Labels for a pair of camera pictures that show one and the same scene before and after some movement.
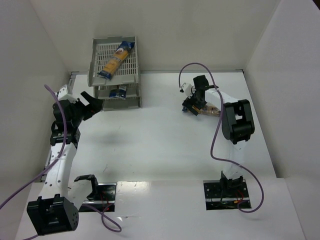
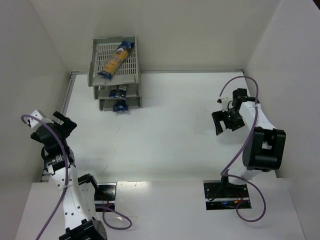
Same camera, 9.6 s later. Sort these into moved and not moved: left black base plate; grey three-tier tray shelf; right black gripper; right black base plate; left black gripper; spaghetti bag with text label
Moved: left black gripper; right black gripper
Not moved: spaghetti bag with text label; right black base plate; grey three-tier tray shelf; left black base plate
